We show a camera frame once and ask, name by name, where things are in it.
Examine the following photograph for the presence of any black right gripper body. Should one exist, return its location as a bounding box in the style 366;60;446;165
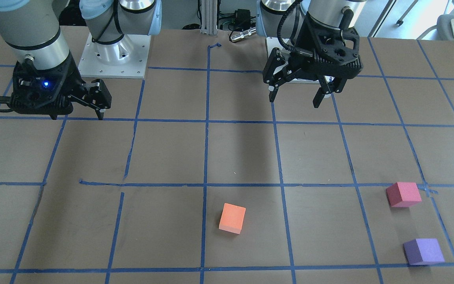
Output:
8;53;85;118

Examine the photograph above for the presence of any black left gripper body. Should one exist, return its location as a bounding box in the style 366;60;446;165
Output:
286;11;362;80

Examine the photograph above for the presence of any orange foam block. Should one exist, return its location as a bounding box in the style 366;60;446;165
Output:
218;203;246;234

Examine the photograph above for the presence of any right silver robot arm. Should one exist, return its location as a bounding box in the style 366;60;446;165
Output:
0;0;162;120

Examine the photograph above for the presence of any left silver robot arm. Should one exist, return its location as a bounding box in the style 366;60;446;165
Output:
256;0;366;108

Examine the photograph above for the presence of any black power adapter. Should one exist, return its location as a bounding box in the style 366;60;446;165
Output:
234;9;251;25

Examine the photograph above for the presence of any pink foam block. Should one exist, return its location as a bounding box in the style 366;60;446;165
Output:
385;182;422;208

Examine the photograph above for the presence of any purple foam block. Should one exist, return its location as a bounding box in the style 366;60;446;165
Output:
402;238;445;265

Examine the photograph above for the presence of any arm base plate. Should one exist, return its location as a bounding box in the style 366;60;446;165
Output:
78;34;152;79
266;38;340;84

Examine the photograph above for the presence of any silver cable connector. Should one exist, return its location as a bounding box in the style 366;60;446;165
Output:
229;27;257;43

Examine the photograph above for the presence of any aluminium frame post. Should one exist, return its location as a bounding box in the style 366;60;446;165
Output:
199;0;218;37

